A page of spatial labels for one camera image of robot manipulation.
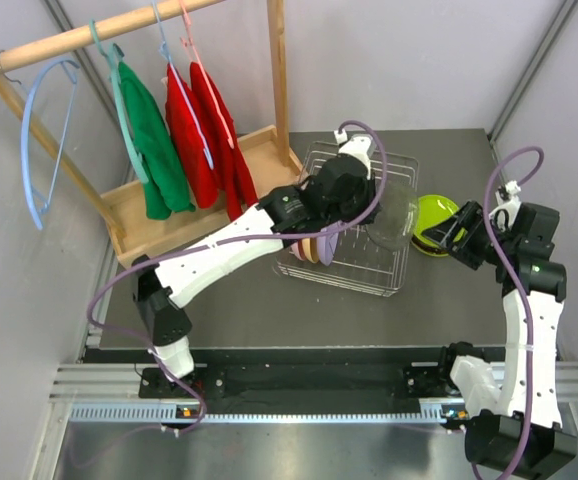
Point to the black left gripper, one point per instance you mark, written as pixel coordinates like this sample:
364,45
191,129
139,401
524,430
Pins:
367,189

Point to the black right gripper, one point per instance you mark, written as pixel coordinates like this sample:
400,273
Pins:
469,217

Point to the purple plastic plate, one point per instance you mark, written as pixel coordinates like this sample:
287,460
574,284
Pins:
326,244

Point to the yellow plastic plate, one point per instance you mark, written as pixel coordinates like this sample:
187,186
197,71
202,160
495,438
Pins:
310,250

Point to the pink plastic plate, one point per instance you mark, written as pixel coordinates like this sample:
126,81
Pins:
297,251

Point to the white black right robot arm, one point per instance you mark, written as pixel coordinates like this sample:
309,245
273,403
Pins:
514,426

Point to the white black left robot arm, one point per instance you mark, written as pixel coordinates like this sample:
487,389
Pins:
163,290

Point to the wooden clothes rack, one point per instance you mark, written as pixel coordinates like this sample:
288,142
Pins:
267,152

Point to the red shirt right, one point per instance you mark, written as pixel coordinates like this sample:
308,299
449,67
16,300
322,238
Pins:
233,175

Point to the red shirt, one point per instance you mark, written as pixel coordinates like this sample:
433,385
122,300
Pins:
203,186
233,175

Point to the red shirt left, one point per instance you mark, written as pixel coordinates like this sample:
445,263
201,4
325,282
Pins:
203,186

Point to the green shirt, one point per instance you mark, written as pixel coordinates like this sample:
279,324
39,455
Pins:
167,189

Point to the pink hanger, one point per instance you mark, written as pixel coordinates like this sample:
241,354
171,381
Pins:
189,45

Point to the teal hanger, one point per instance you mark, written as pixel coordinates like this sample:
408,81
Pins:
113,57

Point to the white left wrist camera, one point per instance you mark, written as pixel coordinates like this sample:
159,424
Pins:
358,146

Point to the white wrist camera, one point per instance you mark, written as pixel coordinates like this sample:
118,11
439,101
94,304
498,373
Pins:
509,200
358,146

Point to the metal wire dish rack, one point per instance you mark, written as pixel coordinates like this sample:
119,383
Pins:
359,264

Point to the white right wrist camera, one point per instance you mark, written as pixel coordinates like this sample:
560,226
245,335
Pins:
509,200

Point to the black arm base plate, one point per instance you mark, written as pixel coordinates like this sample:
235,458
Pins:
408,381

